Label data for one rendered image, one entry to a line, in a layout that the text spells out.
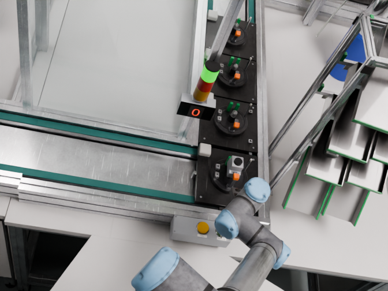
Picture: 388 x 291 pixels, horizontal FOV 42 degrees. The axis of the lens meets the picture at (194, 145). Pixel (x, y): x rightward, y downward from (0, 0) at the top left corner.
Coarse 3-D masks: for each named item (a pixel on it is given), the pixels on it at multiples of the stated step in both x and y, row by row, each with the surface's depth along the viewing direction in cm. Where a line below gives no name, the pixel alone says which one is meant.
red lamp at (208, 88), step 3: (201, 78) 158; (198, 81) 161; (201, 81) 159; (204, 81) 158; (198, 84) 161; (201, 84) 160; (204, 84) 159; (207, 84) 159; (210, 84) 159; (213, 84) 161; (198, 87) 162; (201, 87) 161; (204, 87) 160; (207, 87) 160; (210, 87) 160; (201, 90) 162; (204, 90) 161; (207, 90) 161; (210, 90) 162
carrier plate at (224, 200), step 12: (204, 156) 190; (216, 156) 192; (228, 156) 193; (240, 156) 194; (252, 156) 196; (204, 168) 187; (252, 168) 193; (204, 180) 185; (204, 192) 182; (216, 192) 183; (204, 204) 181; (216, 204) 181
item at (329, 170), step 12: (336, 96) 169; (324, 108) 172; (324, 132) 173; (312, 144) 172; (324, 144) 172; (312, 156) 171; (324, 156) 171; (312, 168) 170; (324, 168) 171; (336, 168) 171; (324, 180) 168; (336, 180) 171
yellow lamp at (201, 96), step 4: (196, 88) 163; (196, 92) 164; (200, 92) 162; (204, 92) 162; (208, 92) 163; (196, 96) 165; (200, 96) 164; (204, 96) 164; (200, 100) 166; (204, 100) 166
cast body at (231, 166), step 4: (232, 156) 179; (236, 156) 180; (232, 160) 178; (236, 160) 178; (240, 160) 178; (228, 164) 182; (232, 164) 177; (236, 164) 177; (240, 164) 177; (228, 168) 181; (232, 168) 178; (236, 168) 178; (240, 168) 178; (228, 172) 180; (232, 172) 179; (240, 172) 180; (228, 176) 181; (232, 176) 180
